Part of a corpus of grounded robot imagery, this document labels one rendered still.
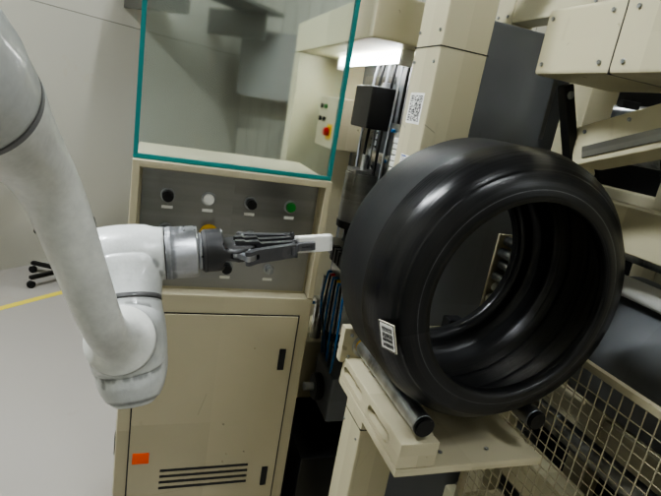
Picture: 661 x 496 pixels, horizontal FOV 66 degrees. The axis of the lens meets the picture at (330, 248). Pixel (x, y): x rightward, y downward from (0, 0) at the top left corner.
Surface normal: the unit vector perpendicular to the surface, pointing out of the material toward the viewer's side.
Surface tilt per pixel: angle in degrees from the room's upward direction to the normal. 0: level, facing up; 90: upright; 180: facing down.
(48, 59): 90
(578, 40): 90
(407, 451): 90
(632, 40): 90
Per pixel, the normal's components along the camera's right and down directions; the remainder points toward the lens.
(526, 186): 0.28, 0.12
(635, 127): -0.94, -0.07
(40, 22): 0.87, 0.26
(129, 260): 0.31, -0.19
